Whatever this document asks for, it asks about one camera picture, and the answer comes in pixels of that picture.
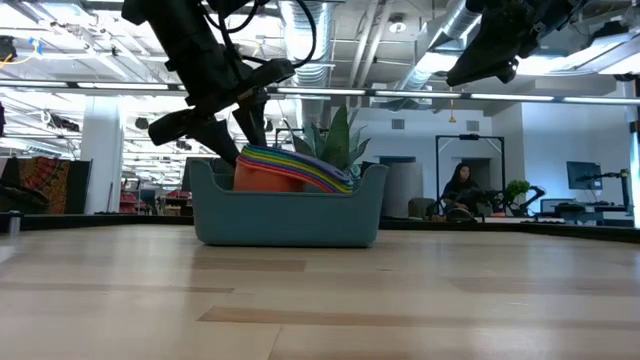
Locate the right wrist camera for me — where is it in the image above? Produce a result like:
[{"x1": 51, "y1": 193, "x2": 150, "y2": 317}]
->
[{"x1": 494, "y1": 57, "x2": 522, "y2": 86}]

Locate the black metal rack frame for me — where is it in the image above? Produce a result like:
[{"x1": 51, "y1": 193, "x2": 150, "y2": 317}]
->
[{"x1": 433, "y1": 133, "x2": 507, "y2": 217}]

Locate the person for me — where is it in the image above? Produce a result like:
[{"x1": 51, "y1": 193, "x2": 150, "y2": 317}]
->
[{"x1": 438, "y1": 162, "x2": 482, "y2": 220}]

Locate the black table edge rail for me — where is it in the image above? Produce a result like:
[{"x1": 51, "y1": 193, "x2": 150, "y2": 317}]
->
[{"x1": 0, "y1": 212, "x2": 640, "y2": 245}]

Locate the white building column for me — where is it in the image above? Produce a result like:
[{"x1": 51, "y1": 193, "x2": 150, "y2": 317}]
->
[{"x1": 79, "y1": 96, "x2": 125, "y2": 216}]

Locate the long linear ceiling light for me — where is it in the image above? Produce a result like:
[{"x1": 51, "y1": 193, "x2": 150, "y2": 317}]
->
[{"x1": 0, "y1": 78, "x2": 640, "y2": 107}]

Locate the orange patterned wall panel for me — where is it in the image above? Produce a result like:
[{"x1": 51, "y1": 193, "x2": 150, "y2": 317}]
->
[{"x1": 0, "y1": 156, "x2": 94, "y2": 215}]

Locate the small green potted plant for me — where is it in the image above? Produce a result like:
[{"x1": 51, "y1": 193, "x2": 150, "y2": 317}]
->
[{"x1": 504, "y1": 179, "x2": 532, "y2": 202}]

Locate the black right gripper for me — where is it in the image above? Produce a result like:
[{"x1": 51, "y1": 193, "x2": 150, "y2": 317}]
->
[{"x1": 446, "y1": 0, "x2": 551, "y2": 89}]

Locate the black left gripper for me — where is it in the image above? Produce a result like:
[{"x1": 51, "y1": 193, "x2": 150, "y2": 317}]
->
[{"x1": 147, "y1": 45, "x2": 297, "y2": 167}]

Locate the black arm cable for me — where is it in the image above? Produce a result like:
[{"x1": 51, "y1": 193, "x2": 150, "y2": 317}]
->
[{"x1": 292, "y1": 0, "x2": 320, "y2": 70}]

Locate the wall-mounted grey monitor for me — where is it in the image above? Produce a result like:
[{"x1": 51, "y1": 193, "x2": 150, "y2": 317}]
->
[{"x1": 565, "y1": 160, "x2": 604, "y2": 192}]

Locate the grey-blue plastic basket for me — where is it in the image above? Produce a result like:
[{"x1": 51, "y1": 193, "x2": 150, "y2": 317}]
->
[{"x1": 188, "y1": 158, "x2": 390, "y2": 249}]

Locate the ribbed silver ventilation duct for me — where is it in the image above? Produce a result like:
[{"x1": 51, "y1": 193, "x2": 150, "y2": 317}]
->
[{"x1": 277, "y1": 0, "x2": 337, "y2": 129}]

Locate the dark blue measuring cup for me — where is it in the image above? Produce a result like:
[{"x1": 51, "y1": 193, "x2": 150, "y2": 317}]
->
[{"x1": 237, "y1": 152, "x2": 354, "y2": 194}]

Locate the slanted silver ventilation duct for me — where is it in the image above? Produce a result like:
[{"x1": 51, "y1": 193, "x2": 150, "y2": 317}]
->
[{"x1": 397, "y1": 0, "x2": 484, "y2": 104}]

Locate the green snake plant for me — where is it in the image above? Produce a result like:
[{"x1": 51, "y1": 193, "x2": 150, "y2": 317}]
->
[{"x1": 285, "y1": 103, "x2": 373, "y2": 180}]

